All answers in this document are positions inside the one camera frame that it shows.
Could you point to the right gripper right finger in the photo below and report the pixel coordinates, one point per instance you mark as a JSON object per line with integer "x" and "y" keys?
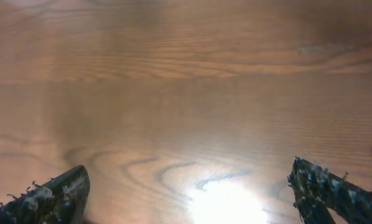
{"x": 316, "y": 191}

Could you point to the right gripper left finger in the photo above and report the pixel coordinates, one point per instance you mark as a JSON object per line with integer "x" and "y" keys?
{"x": 61, "y": 200}

